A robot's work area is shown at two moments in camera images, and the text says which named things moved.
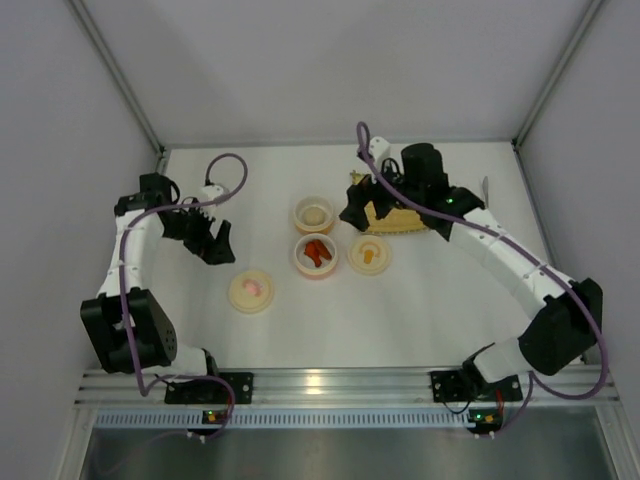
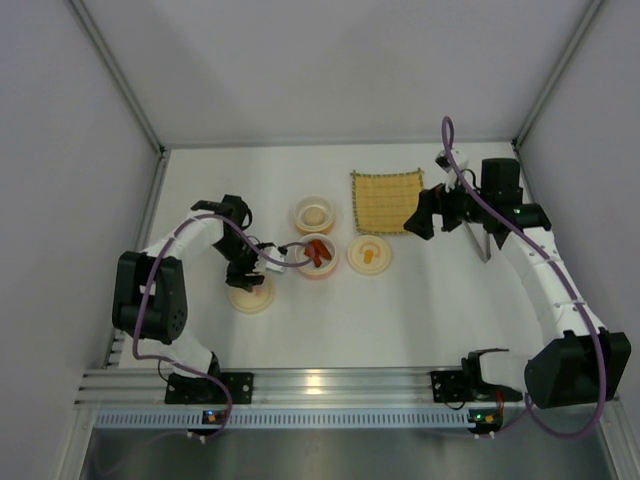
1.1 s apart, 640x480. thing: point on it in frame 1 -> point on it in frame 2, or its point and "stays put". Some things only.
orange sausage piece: (322, 250) stays put
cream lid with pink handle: (251, 291) stays put
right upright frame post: (554, 79) stays put
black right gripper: (368, 198) -> (435, 206)
